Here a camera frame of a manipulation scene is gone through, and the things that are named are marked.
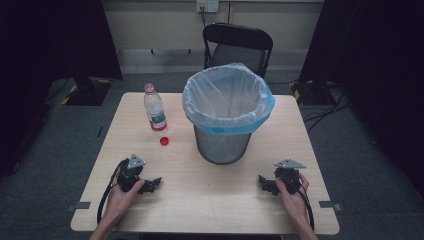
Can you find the grey tape strip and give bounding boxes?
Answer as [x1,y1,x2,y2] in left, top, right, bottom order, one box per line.
[318,200,343,212]
[65,201,92,213]

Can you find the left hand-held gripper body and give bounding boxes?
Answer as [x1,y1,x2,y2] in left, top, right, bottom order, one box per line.
[116,153,147,194]

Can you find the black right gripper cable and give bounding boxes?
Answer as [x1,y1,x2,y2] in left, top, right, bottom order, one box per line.
[293,179,316,232]

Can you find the white wall socket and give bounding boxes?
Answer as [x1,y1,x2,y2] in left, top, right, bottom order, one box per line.
[195,0,220,14]

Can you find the translucent blue bin bag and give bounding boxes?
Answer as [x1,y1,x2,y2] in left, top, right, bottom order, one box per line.
[181,62,277,136]

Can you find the grey mesh trash bin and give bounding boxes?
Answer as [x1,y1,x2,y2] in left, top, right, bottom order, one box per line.
[193,125,253,166]

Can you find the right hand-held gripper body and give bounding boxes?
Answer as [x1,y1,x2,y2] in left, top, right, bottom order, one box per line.
[273,158,307,195]

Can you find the black wall socket cable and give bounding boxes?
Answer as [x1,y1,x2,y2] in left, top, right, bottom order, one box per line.
[199,6,208,29]

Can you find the person's left hand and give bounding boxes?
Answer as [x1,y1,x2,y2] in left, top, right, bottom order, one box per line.
[104,178,146,222]

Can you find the black floor cables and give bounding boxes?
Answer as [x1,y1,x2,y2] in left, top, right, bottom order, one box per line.
[300,83,350,134]

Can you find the clear plastic water bottle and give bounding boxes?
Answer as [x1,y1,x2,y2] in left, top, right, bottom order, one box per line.
[143,82,169,132]

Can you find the black folding chair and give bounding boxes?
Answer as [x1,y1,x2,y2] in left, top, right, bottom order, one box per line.
[202,22,274,80]

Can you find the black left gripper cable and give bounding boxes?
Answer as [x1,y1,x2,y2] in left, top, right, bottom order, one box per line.
[96,158,130,225]

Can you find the dark curtain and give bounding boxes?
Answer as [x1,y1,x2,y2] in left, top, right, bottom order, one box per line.
[0,0,124,178]
[299,0,424,198]

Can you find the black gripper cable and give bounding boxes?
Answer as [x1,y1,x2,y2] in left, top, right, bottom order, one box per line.
[293,179,316,232]
[96,158,130,225]

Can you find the black stand base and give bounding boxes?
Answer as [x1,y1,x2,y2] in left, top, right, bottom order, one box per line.
[289,79,335,107]
[60,77,113,107]

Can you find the person's right hand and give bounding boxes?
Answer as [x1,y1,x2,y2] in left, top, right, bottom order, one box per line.
[275,172,311,225]

